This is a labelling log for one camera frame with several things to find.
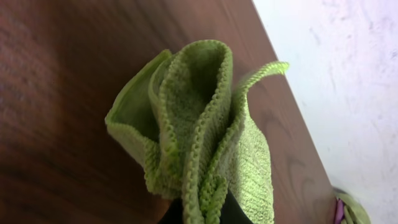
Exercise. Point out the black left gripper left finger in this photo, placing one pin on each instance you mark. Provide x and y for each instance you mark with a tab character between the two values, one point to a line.
174	214

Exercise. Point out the green cloth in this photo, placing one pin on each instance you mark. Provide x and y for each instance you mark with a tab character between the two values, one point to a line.
189	127

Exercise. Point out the yellow-green cloth in pile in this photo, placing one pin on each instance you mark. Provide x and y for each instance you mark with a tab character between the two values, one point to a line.
354	212

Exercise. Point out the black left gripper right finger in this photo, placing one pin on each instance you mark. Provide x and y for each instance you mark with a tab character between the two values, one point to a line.
231	212

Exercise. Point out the pink cloth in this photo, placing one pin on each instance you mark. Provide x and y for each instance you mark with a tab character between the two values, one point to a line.
339	213

